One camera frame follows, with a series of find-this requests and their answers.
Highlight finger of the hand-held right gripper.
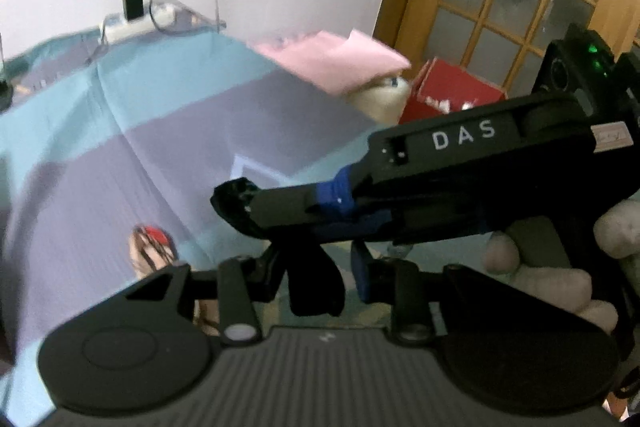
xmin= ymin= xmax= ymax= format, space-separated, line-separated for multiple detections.
xmin=312 ymin=209 xmax=403 ymax=248
xmin=210 ymin=167 xmax=362 ymax=239

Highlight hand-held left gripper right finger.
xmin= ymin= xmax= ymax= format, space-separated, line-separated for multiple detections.
xmin=350 ymin=241 xmax=483 ymax=344

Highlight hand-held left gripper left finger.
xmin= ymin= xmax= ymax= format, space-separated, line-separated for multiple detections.
xmin=124 ymin=251 xmax=283 ymax=349

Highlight black sock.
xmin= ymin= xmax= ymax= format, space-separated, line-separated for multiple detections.
xmin=277 ymin=229 xmax=347 ymax=319

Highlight person's right hand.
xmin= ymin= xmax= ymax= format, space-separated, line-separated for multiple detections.
xmin=483 ymin=199 xmax=640 ymax=338

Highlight red box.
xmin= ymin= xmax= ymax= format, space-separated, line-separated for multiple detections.
xmin=398 ymin=56 xmax=508 ymax=126

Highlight cream bag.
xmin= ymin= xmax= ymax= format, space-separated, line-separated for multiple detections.
xmin=344 ymin=74 xmax=413 ymax=124

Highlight foot in red sandal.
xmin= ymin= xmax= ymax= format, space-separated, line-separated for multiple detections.
xmin=128 ymin=223 xmax=223 ymax=339

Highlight pink cloth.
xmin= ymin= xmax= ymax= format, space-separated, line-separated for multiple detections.
xmin=254 ymin=28 xmax=413 ymax=96

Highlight blue purple striped blanket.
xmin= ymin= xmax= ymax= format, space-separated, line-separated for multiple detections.
xmin=0 ymin=27 xmax=401 ymax=423

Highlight white power strip with charger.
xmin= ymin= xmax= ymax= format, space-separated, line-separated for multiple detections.
xmin=87 ymin=0 xmax=201 ymax=65

